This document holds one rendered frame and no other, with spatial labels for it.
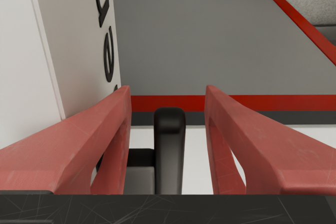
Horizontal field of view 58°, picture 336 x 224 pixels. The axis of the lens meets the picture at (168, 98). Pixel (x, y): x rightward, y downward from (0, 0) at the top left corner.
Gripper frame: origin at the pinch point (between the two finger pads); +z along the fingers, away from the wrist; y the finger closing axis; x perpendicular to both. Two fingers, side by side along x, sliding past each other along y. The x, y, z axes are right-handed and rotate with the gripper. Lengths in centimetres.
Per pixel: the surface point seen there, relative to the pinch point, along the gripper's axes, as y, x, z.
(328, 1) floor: -54, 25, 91
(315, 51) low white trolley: -23.4, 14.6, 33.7
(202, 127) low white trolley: -3.5, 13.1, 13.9
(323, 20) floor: -54, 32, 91
